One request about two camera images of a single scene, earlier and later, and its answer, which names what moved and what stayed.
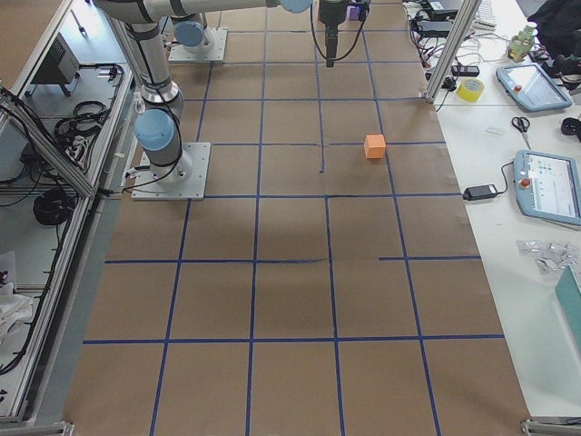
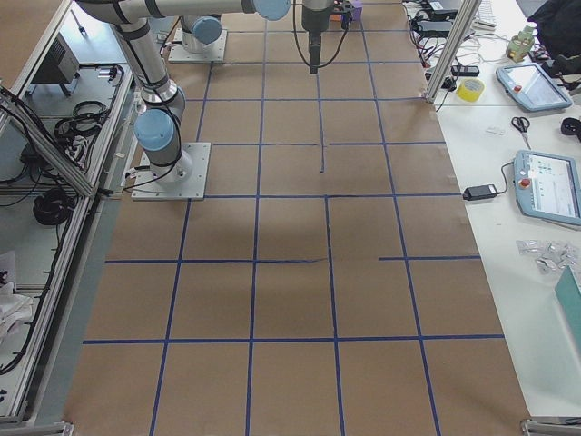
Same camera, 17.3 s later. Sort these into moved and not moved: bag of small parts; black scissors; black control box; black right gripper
Moved: black right gripper
Not moved: black scissors; bag of small parts; black control box
